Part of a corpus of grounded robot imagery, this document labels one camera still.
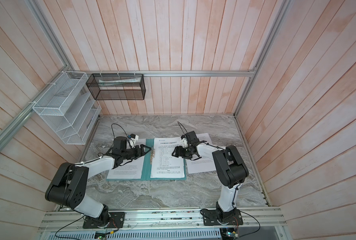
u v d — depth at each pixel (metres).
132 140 0.81
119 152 0.73
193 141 0.79
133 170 0.91
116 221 0.73
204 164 0.93
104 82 0.90
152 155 0.95
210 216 0.73
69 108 0.73
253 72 0.93
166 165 0.93
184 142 0.90
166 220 0.75
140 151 0.81
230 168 0.50
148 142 1.04
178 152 0.85
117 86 1.04
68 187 0.45
